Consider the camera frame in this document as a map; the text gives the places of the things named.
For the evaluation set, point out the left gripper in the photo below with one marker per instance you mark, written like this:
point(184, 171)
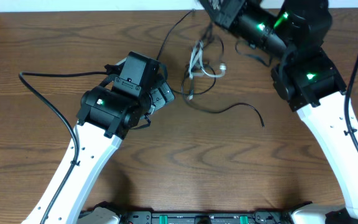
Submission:
point(164, 96)

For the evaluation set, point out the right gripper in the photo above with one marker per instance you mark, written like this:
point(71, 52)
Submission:
point(232, 15)

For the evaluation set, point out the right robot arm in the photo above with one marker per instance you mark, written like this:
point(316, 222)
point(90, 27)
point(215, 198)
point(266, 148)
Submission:
point(309, 82)

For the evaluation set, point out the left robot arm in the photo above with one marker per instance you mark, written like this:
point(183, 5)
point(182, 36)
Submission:
point(133, 89)

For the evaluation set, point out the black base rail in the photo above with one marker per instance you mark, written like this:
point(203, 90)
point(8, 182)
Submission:
point(103, 215)

